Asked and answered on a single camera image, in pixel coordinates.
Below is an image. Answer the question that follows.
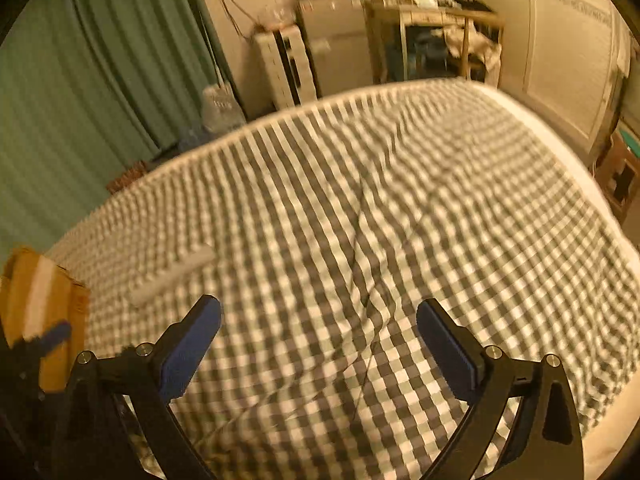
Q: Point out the large clear water bottle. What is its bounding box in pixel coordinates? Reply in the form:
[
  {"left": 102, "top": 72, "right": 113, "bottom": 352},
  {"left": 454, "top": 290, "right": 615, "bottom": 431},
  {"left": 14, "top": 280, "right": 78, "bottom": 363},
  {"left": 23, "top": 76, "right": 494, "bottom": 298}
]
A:
[{"left": 201, "top": 82, "right": 247, "bottom": 133}]

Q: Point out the white panelled door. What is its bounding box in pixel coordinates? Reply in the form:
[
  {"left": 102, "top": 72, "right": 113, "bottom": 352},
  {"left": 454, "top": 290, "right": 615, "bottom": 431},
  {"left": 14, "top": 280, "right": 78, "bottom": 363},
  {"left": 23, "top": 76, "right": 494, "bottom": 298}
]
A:
[{"left": 522, "top": 0, "right": 626, "bottom": 146}]

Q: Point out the crumpled clear plastic bottle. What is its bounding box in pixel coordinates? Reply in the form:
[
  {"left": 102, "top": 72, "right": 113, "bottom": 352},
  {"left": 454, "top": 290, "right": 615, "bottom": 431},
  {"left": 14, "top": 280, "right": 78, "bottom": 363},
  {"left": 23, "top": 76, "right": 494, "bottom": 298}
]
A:
[{"left": 177, "top": 122, "right": 211, "bottom": 148}]

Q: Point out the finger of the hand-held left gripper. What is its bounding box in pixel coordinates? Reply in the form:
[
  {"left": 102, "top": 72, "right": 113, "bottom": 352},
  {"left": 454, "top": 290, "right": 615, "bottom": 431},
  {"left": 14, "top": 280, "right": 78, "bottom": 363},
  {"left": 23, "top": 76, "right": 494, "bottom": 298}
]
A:
[{"left": 10, "top": 322, "right": 72, "bottom": 376}]

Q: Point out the white suitcase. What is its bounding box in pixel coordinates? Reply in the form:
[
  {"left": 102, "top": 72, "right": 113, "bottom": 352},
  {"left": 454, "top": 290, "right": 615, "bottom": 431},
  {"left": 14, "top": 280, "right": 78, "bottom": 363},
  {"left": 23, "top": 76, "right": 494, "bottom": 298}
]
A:
[{"left": 251, "top": 27, "right": 318, "bottom": 109}]

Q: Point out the brown carton with dark opening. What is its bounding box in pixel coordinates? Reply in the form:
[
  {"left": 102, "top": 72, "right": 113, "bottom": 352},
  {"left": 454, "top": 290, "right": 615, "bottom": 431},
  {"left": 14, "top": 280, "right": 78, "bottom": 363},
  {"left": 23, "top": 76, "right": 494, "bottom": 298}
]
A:
[{"left": 592, "top": 130, "right": 640, "bottom": 221}]

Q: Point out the brown woven basket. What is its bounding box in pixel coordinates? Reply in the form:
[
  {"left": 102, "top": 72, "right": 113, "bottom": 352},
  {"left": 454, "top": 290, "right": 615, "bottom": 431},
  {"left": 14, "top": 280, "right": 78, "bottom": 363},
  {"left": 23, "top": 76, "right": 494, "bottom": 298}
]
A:
[{"left": 106, "top": 160, "right": 151, "bottom": 193}]

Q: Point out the wooden table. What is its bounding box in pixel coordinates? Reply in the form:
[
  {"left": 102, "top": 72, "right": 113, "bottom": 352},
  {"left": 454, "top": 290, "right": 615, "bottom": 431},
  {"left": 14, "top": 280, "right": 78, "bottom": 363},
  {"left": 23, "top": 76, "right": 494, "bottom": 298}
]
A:
[{"left": 367, "top": 0, "right": 506, "bottom": 86}]

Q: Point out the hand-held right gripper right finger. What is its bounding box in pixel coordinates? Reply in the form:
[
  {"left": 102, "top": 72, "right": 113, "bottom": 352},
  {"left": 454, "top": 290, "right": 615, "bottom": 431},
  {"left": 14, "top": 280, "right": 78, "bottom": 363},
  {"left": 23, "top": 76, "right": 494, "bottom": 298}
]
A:
[{"left": 416, "top": 298, "right": 585, "bottom": 480}]

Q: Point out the large cardboard box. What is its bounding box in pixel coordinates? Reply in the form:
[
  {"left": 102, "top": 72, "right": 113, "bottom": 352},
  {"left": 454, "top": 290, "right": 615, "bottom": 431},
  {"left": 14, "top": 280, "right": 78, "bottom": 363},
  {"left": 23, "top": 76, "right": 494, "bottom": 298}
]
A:
[{"left": 0, "top": 246, "right": 91, "bottom": 393}]

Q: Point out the white squeeze tube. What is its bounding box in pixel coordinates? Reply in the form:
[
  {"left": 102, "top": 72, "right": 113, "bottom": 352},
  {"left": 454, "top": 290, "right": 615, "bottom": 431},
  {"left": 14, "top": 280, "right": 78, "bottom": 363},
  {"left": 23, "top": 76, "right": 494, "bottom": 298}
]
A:
[{"left": 127, "top": 246, "right": 217, "bottom": 308}]

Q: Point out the green curtain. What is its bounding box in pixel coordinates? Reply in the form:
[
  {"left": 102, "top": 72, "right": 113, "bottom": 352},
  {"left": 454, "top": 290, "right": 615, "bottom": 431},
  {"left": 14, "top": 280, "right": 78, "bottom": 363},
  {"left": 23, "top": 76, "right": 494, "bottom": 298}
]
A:
[{"left": 0, "top": 0, "right": 236, "bottom": 256}]

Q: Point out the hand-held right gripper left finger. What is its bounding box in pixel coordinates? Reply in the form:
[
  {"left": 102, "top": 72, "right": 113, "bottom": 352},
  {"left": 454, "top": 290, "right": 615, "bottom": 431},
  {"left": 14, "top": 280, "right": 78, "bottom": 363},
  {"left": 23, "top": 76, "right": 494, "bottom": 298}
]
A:
[{"left": 52, "top": 294, "right": 222, "bottom": 480}]

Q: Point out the grey white checked blanket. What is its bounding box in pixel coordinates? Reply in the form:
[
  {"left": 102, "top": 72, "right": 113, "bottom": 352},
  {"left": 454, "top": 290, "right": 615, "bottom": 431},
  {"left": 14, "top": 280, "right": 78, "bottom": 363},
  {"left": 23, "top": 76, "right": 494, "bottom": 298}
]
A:
[{"left": 42, "top": 79, "right": 633, "bottom": 480}]

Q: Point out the white cloth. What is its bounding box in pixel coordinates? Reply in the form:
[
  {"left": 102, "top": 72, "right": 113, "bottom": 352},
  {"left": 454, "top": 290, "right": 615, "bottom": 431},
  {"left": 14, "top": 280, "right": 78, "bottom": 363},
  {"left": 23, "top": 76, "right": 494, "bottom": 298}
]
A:
[{"left": 442, "top": 25, "right": 503, "bottom": 73}]

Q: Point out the beige small fridge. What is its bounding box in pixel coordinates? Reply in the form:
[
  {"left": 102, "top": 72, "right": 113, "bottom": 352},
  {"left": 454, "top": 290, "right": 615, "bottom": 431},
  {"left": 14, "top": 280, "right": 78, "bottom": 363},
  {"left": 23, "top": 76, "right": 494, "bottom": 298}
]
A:
[{"left": 295, "top": 0, "right": 375, "bottom": 100}]

